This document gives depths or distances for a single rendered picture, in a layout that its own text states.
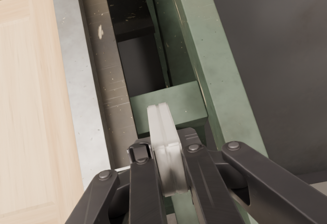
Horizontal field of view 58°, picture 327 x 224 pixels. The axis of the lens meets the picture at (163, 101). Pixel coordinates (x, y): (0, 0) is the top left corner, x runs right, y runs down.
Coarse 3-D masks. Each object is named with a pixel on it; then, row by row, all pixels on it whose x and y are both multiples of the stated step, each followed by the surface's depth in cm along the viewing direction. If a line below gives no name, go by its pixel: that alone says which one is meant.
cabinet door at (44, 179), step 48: (0, 0) 62; (48, 0) 61; (0, 48) 59; (48, 48) 58; (0, 96) 56; (48, 96) 55; (0, 144) 53; (48, 144) 52; (0, 192) 51; (48, 192) 50
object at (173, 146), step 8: (160, 104) 21; (160, 112) 20; (168, 112) 19; (168, 120) 18; (168, 128) 17; (168, 136) 16; (176, 136) 16; (168, 144) 15; (176, 144) 15; (168, 152) 15; (176, 152) 15; (176, 160) 15; (176, 168) 15; (184, 168) 15; (176, 176) 15; (184, 176) 15; (176, 184) 16; (184, 184) 16; (184, 192) 16
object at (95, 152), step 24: (72, 0) 58; (72, 24) 56; (72, 48) 55; (72, 72) 54; (96, 72) 57; (72, 96) 52; (96, 96) 52; (96, 120) 51; (96, 144) 50; (96, 168) 48
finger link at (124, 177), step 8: (120, 176) 14; (128, 176) 14; (120, 184) 14; (128, 184) 14; (160, 184) 15; (120, 192) 14; (128, 192) 14; (112, 200) 14; (120, 200) 14; (128, 200) 14; (112, 208) 14; (120, 208) 14; (128, 208) 14; (112, 216) 14
